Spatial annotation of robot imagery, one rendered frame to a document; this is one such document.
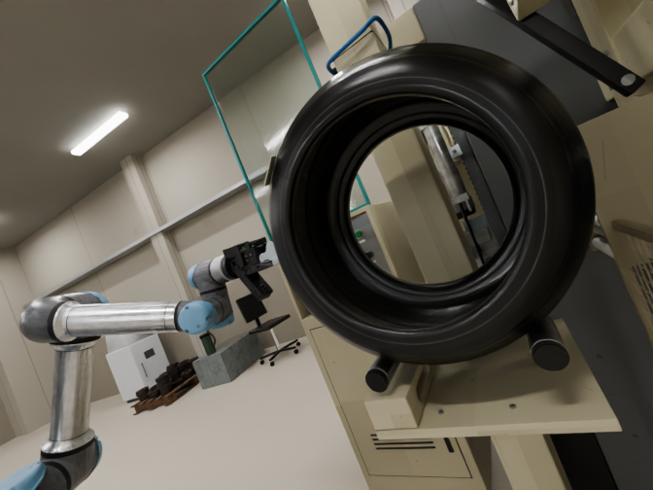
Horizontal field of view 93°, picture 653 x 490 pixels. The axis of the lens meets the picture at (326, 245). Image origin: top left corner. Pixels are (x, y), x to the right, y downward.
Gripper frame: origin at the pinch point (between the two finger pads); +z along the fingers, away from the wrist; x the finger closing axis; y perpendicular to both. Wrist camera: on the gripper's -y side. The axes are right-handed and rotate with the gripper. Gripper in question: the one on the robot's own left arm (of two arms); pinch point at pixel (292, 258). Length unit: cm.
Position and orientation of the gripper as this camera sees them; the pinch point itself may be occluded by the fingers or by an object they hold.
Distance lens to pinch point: 75.4
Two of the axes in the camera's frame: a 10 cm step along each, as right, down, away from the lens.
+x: 4.6, -1.8, 8.7
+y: -3.0, -9.5, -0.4
